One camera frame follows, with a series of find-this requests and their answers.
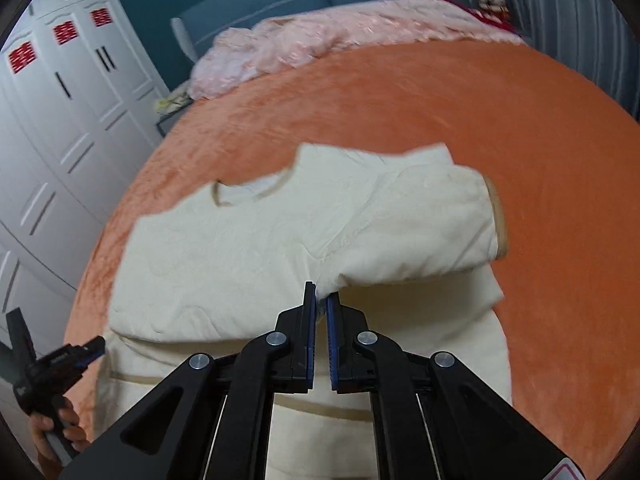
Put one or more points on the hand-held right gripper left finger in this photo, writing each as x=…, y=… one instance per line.
x=310, y=340

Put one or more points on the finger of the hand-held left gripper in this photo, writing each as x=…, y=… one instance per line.
x=92, y=350

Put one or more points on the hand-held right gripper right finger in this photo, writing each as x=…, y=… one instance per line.
x=332, y=345

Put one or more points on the cream large garment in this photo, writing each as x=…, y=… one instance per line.
x=300, y=230

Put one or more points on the person's left hand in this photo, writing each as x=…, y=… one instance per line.
x=70, y=425

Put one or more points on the white wardrobe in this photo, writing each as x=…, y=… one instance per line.
x=50, y=135

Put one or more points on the dark nightstand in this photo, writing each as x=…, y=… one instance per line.
x=167, y=122

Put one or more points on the yellow white bedside clutter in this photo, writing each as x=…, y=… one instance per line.
x=174, y=102

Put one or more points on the orange fleece blanket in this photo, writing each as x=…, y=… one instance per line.
x=550, y=160

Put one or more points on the pink embroidered quilt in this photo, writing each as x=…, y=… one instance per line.
x=310, y=40

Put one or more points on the red paper wardrobe decoration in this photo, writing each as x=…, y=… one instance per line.
x=100, y=16
x=21, y=57
x=65, y=32

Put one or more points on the red patterned cloth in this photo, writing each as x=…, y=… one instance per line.
x=495, y=25

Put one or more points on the plush toy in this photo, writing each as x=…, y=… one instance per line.
x=492, y=2

